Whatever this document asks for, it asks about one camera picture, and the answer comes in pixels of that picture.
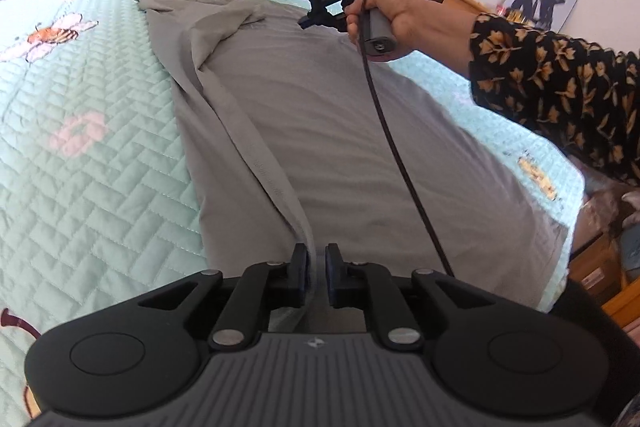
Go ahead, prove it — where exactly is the grey t-shirt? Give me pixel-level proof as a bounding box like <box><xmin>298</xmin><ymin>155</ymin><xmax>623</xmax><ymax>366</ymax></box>
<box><xmin>136</xmin><ymin>0</ymin><xmax>567</xmax><ymax>333</ymax></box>

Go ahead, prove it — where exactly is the right forearm floral sleeve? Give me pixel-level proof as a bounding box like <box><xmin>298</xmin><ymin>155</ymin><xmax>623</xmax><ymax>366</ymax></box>
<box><xmin>469</xmin><ymin>14</ymin><xmax>639</xmax><ymax>186</ymax></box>

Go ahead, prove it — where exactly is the person's right hand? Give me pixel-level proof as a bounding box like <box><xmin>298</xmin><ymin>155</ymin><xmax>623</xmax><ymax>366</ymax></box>
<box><xmin>344</xmin><ymin>0</ymin><xmax>476</xmax><ymax>78</ymax></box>

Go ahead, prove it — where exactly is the wooden cabinet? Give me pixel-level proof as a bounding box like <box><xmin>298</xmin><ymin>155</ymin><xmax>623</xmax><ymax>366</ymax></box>
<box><xmin>442</xmin><ymin>0</ymin><xmax>492</xmax><ymax>15</ymax></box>

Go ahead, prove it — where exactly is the framed portrait on cabinet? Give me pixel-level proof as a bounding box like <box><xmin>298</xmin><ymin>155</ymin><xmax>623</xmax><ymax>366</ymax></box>
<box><xmin>502</xmin><ymin>0</ymin><xmax>577</xmax><ymax>32</ymax></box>

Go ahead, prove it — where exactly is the mint quilted bee bedspread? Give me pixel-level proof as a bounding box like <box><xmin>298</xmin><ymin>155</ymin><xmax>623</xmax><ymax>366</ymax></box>
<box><xmin>0</xmin><ymin>0</ymin><xmax>586</xmax><ymax>427</ymax></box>

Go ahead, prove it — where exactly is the cardboard box under bed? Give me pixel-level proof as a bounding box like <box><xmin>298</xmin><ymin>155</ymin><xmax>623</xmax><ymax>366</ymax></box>
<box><xmin>568</xmin><ymin>234</ymin><xmax>629</xmax><ymax>306</ymax></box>

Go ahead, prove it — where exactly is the person's black clothing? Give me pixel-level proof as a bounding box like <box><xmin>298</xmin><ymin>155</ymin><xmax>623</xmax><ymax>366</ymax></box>
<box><xmin>550</xmin><ymin>280</ymin><xmax>639</xmax><ymax>426</ymax></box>

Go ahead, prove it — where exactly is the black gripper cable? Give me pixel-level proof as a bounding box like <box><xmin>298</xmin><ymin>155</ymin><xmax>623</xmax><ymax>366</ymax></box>
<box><xmin>359</xmin><ymin>0</ymin><xmax>457</xmax><ymax>279</ymax></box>

